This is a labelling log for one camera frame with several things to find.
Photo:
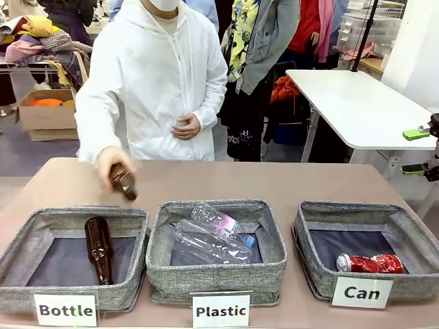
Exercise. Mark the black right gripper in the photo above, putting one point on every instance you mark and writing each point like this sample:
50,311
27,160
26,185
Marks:
435,150

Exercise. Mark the crushed red can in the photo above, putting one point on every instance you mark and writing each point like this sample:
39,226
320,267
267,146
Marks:
374,264

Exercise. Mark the pink label plastic water bottle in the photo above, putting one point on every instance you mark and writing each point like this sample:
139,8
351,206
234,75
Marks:
212,216

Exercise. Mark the large clear plastic bottle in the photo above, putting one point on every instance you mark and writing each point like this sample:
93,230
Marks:
205,246

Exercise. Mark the brown glass bottle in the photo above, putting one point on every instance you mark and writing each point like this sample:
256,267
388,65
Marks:
125,181
99,246

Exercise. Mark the person's right forearm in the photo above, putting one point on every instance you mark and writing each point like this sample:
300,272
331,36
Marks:
96,130

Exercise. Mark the person's left forearm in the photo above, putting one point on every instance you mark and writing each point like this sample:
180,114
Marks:
212,109

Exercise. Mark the grey fabric basket labelled Can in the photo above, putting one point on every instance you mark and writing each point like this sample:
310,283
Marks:
411,284

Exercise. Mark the white Can label card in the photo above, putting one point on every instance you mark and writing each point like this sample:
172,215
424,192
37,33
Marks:
361,293

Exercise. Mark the grey fabric basket labelled Plastic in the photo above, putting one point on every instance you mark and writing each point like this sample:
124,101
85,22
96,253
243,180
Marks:
216,279

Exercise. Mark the grey fabric basket labelled Bottle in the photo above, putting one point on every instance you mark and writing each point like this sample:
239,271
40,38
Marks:
75,294

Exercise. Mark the person's left hand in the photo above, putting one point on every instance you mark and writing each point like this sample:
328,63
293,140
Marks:
188,127

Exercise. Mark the person's right hand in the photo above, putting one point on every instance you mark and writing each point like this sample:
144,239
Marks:
106,161

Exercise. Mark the white side table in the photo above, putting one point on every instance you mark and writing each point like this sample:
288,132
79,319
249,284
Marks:
343,99

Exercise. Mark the wooden desk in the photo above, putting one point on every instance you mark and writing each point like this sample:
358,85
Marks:
372,65

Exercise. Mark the pink cloth on desk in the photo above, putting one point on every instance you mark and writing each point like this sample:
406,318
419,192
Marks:
363,51

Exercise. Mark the blue bin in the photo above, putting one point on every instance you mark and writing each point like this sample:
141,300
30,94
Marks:
289,133

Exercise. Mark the black tripod pole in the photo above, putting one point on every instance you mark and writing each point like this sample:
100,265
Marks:
365,34

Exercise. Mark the clear plastic storage drawers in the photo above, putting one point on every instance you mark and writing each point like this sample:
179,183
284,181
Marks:
374,27

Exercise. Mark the orange cloth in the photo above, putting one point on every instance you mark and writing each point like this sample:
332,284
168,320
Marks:
283,89

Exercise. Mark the pink hanging garment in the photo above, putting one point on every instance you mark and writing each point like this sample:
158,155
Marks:
326,27

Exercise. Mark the person in red top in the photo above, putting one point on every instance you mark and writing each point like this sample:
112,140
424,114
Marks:
307,27

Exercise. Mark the person in grey jacket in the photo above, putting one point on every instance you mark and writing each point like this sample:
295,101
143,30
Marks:
271,37

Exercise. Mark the person in blue shirt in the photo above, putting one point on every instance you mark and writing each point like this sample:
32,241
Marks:
209,12

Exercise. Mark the white Plastic label card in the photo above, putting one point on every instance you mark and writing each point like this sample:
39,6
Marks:
221,311

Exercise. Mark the person in white hoodie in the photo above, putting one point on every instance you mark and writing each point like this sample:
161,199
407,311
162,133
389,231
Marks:
154,68

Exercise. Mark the white face mask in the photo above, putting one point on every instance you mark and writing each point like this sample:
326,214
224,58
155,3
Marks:
164,3

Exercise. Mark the person in dark jacket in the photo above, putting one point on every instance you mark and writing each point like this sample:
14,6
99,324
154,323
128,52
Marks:
75,17

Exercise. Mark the cardboard box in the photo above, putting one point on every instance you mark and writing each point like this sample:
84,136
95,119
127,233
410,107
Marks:
48,118

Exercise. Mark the orange item in box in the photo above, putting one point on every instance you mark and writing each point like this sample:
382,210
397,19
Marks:
46,102

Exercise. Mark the white Bottle label card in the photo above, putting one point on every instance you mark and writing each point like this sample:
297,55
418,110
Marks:
65,310

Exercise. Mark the pile of colourful clothes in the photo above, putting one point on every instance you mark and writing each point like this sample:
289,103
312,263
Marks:
34,41

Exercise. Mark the white clothes table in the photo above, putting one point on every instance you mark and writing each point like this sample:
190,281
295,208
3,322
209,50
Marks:
20,66

